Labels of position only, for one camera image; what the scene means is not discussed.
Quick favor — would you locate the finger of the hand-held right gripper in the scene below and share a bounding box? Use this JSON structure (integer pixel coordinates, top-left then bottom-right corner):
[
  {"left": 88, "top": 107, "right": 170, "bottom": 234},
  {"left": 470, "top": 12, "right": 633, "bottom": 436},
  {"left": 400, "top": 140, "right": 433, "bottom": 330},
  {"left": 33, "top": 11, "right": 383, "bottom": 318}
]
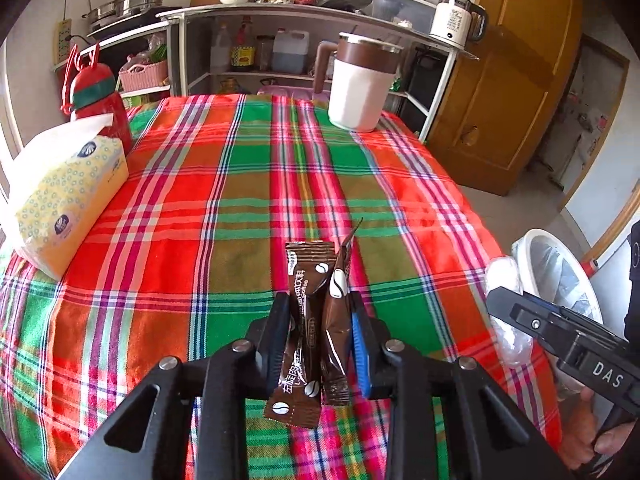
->
[
  {"left": 520, "top": 294, "right": 626, "bottom": 346},
  {"left": 486, "top": 287, "right": 566, "bottom": 361}
]

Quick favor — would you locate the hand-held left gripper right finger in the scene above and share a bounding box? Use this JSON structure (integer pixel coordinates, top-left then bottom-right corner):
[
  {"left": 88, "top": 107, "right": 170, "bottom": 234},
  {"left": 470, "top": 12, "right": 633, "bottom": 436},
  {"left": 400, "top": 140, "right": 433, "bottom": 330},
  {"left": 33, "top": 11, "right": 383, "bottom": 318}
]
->
[{"left": 350, "top": 292, "right": 576, "bottom": 480}]

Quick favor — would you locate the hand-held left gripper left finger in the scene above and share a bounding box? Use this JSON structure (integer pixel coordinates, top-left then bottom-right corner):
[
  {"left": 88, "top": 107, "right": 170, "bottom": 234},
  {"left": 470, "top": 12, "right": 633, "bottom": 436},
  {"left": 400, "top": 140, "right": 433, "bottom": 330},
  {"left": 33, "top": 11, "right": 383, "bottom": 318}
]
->
[{"left": 57, "top": 292, "right": 291, "bottom": 480}]

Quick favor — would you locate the white trash bin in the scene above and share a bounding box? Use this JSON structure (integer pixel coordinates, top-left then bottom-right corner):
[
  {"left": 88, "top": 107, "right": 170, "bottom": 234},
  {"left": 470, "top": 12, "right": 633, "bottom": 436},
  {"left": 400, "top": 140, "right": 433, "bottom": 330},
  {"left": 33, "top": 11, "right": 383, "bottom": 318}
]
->
[{"left": 511, "top": 229, "right": 606, "bottom": 326}]

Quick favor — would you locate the clear plastic wrap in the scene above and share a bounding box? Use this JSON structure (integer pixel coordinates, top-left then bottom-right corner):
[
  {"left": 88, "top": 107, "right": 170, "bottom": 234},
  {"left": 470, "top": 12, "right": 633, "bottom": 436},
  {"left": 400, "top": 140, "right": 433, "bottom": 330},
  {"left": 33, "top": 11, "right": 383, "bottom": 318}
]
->
[{"left": 485, "top": 255, "right": 535, "bottom": 368}]

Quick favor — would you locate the person's right hand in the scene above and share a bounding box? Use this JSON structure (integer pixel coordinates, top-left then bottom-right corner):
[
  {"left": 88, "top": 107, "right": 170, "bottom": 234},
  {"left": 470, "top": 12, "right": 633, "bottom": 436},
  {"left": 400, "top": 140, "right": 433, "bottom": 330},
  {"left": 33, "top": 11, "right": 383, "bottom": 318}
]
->
[{"left": 557, "top": 392, "right": 636, "bottom": 468}]

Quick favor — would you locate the plaid tablecloth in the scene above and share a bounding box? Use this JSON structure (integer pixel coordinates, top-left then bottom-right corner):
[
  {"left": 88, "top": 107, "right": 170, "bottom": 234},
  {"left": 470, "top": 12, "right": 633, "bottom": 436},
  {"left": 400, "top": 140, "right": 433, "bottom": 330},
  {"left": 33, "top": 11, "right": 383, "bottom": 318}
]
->
[{"left": 0, "top": 94, "right": 563, "bottom": 480}]

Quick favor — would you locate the wooden door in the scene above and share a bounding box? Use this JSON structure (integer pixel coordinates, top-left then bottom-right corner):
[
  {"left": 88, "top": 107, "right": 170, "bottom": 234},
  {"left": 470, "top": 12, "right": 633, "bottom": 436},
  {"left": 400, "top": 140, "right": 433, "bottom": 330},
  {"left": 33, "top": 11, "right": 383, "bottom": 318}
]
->
[{"left": 425, "top": 0, "right": 586, "bottom": 196}]

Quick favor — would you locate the pink plastic stool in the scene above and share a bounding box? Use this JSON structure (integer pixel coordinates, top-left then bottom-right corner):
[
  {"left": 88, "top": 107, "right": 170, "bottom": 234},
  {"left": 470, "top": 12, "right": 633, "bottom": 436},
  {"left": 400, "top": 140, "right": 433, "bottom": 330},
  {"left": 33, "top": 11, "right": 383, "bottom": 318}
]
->
[{"left": 257, "top": 85, "right": 321, "bottom": 99}]

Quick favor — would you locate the yellow tissue pack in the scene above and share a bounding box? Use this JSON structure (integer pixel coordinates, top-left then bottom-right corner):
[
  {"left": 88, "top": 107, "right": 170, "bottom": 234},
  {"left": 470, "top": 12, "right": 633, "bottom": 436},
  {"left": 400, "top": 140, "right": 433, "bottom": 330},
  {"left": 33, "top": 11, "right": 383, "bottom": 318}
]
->
[{"left": 0, "top": 112, "right": 130, "bottom": 281}]

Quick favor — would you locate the white pitcher with brown lid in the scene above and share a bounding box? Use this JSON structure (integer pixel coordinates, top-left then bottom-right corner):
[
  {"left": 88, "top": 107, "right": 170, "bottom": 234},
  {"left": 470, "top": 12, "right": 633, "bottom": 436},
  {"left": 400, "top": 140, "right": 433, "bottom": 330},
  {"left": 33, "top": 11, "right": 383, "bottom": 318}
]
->
[{"left": 314, "top": 31, "right": 404, "bottom": 133}]

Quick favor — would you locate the dark glass jar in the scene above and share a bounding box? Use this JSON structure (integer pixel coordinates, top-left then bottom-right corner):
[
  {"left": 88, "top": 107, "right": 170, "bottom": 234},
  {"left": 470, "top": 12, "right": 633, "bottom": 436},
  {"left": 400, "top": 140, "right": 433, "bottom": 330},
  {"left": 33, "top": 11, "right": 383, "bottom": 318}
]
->
[{"left": 256, "top": 35, "right": 273, "bottom": 72}]

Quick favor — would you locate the white plastic jug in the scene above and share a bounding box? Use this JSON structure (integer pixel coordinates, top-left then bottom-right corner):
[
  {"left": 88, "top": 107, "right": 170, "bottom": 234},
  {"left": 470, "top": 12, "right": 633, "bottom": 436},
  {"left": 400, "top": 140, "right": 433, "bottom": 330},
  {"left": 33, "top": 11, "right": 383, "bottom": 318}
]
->
[{"left": 271, "top": 30, "right": 310, "bottom": 73}]

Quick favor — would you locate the yellow label sauce bottle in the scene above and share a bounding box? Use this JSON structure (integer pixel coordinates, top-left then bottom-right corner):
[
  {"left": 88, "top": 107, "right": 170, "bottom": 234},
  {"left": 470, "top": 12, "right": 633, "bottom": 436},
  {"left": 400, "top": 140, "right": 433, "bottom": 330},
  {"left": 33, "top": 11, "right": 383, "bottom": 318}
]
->
[{"left": 230, "top": 16, "right": 256, "bottom": 72}]

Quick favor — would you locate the clear plastic bottle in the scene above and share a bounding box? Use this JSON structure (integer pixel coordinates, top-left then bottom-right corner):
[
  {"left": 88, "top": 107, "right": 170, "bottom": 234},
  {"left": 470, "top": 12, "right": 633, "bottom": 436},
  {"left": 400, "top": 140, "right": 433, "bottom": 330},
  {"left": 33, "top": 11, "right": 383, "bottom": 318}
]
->
[{"left": 210, "top": 25, "right": 232, "bottom": 73}]

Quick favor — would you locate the pink woven basket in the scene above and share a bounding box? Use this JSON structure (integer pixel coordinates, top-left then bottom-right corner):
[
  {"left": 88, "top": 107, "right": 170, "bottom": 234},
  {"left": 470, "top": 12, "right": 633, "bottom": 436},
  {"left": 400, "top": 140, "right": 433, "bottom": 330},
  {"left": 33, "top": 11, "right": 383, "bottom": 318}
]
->
[{"left": 118, "top": 60, "right": 168, "bottom": 93}]

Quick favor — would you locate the white electric kettle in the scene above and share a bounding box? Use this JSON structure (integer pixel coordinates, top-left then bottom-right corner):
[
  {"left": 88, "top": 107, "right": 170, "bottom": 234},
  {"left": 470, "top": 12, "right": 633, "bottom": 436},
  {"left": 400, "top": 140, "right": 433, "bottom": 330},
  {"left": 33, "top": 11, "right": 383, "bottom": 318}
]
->
[{"left": 429, "top": 0, "right": 488, "bottom": 51}]

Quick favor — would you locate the red water bottle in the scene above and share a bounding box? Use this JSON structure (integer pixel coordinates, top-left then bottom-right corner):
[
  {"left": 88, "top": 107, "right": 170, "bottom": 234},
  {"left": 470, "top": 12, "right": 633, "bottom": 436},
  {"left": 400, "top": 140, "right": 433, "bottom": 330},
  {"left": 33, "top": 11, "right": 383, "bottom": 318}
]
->
[{"left": 61, "top": 42, "right": 135, "bottom": 156}]

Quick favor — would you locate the clear plastic container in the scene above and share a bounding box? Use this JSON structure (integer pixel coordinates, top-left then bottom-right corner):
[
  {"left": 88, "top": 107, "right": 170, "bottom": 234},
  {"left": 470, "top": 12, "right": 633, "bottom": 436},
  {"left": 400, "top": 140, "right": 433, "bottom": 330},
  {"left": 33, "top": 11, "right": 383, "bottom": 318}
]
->
[{"left": 372, "top": 0, "right": 438, "bottom": 36}]

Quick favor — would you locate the metal shelf unit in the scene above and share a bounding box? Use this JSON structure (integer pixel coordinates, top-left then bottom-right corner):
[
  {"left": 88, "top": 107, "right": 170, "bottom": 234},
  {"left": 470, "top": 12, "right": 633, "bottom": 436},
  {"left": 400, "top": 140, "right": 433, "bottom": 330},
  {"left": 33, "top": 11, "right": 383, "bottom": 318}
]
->
[{"left": 157, "top": 3, "right": 478, "bottom": 143}]

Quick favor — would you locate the steel steamer pot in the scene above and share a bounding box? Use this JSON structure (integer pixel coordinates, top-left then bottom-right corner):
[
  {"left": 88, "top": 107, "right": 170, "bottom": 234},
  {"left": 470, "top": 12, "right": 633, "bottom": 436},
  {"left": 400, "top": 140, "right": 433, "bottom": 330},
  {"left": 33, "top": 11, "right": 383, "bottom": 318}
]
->
[{"left": 81, "top": 0, "right": 170, "bottom": 21}]

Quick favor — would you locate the yellow power strip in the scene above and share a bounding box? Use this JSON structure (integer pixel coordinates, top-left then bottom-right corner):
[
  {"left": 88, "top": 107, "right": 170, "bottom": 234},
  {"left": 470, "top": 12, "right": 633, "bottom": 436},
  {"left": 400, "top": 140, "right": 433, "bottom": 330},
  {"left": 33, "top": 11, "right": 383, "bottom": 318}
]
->
[{"left": 54, "top": 18, "right": 72, "bottom": 63}]

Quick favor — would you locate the window frame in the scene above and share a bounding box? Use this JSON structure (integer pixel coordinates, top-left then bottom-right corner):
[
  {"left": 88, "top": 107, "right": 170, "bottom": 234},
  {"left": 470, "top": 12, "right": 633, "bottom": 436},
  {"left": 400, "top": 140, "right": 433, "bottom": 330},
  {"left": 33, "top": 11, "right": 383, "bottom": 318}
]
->
[{"left": 0, "top": 40, "right": 26, "bottom": 241}]

